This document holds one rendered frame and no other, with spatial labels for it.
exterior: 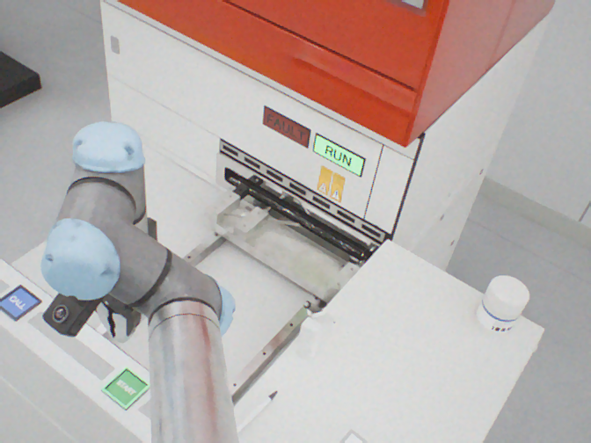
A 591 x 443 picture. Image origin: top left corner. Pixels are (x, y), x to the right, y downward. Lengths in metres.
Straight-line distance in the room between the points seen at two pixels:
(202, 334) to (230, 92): 0.85
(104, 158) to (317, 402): 0.58
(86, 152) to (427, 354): 0.72
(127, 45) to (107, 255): 1.01
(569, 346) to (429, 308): 1.45
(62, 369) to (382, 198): 0.66
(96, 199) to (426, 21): 0.58
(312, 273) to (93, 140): 0.74
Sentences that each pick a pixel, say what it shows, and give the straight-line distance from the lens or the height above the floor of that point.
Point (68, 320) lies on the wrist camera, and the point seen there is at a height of 1.23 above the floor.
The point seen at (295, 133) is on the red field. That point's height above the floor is 1.10.
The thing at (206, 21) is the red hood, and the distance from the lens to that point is 1.35.
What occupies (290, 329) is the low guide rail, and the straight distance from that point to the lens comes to 1.34.
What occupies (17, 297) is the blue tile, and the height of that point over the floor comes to 0.96.
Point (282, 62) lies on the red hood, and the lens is 1.25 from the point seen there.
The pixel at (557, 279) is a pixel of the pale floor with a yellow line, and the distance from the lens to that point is 2.90.
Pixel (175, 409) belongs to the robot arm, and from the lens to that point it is 0.61.
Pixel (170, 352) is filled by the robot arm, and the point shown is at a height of 1.38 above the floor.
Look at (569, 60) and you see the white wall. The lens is 2.73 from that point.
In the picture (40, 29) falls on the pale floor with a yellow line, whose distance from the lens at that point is 3.94.
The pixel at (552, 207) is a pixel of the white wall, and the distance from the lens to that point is 3.04.
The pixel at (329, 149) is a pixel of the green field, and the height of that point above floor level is 1.10.
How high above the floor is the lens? 1.93
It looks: 44 degrees down
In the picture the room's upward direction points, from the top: 9 degrees clockwise
